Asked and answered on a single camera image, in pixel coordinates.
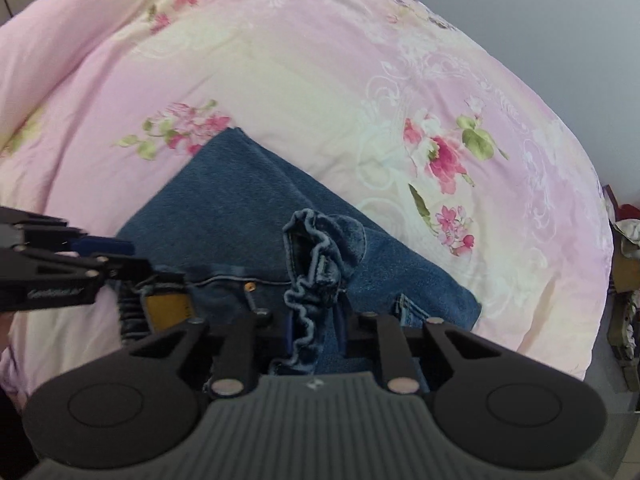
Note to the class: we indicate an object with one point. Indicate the red and white cloth pile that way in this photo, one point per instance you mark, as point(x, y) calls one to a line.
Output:
point(629, 225)

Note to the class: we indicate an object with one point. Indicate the pink floral bed sheet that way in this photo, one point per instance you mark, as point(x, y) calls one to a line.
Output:
point(325, 85)

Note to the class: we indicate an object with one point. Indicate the plain pink quilt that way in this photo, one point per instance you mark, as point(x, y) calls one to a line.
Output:
point(40, 70)

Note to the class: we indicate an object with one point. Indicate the blue denim pants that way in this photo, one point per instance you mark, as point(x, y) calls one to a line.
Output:
point(225, 200)

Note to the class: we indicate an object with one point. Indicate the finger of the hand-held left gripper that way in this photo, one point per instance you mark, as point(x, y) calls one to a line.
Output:
point(130, 268)
point(102, 246)

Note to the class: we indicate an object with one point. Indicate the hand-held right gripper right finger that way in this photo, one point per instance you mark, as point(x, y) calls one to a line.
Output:
point(341, 332)

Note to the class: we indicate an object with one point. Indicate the brown cardboard box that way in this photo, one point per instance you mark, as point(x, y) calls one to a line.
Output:
point(625, 272)

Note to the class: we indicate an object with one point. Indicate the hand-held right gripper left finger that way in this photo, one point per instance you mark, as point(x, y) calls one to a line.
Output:
point(288, 335)

